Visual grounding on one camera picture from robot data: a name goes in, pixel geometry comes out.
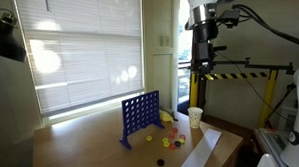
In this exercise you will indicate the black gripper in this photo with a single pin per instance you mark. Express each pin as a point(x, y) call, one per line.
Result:
point(205, 35)

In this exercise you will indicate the yellow plastic chip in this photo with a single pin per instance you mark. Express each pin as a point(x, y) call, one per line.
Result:
point(149, 138)
point(166, 144)
point(182, 141)
point(165, 139)

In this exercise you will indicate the red plastic chip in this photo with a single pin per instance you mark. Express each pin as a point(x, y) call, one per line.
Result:
point(171, 135)
point(182, 136)
point(172, 147)
point(174, 129)

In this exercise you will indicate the black plastic chip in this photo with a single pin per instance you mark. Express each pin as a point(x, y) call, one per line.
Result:
point(160, 162)
point(177, 143)

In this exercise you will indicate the white dotted paper cup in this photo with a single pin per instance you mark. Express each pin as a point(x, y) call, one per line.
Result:
point(195, 118)

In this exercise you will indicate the black clamp rod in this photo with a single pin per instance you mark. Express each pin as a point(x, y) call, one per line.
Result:
point(255, 66)

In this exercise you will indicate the yellow banana toy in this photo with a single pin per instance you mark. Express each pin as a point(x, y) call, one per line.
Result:
point(165, 117)

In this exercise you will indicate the yellow black striped barrier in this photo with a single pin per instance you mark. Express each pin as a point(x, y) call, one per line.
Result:
point(268, 96)

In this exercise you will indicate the blue connect four grid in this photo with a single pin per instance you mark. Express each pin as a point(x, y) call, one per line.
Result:
point(140, 114)

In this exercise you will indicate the white paper strip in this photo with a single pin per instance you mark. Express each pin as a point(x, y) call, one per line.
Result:
point(202, 151)

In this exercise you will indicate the flat panel with green print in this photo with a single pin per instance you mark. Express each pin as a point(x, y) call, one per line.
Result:
point(275, 140)

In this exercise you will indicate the white plastic object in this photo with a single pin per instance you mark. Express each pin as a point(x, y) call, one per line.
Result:
point(267, 162)

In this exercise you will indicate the white window blind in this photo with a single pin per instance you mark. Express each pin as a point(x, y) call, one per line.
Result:
point(85, 49)

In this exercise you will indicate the black floor lamp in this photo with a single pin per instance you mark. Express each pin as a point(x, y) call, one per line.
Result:
point(4, 42)

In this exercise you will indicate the beige wall switch plate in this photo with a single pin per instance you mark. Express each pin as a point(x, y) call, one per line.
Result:
point(164, 41)

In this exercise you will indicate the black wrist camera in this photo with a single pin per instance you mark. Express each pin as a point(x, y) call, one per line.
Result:
point(230, 18)

